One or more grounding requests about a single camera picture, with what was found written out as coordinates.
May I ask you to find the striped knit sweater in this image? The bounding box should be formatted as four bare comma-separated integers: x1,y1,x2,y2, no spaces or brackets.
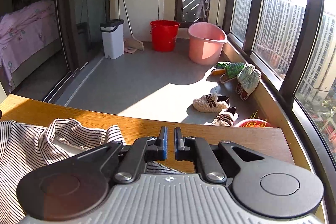
0,118,182,224

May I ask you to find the red pot with grass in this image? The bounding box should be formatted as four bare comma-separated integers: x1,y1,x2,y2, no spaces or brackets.
235,112,272,128

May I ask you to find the white green knitted slipper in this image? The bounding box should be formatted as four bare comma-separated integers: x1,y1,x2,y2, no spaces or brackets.
236,64,262,101

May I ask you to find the broom with pink dustpan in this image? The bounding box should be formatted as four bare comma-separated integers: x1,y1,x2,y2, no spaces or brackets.
122,0,145,51

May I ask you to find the pink plastic basin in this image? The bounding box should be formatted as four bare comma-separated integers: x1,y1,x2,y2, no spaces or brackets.
187,22,228,65

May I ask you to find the red plastic bucket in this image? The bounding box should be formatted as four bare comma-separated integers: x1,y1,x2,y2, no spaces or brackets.
150,20,180,52

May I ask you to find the white trash bin black lid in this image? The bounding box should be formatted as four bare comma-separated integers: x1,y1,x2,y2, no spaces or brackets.
100,19,124,60

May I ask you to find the bed with pink sheet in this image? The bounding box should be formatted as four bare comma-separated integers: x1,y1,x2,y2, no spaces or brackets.
1,0,62,92

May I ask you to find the grey cloth on window handle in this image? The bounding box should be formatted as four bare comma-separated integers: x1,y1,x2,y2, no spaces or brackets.
196,0,211,19

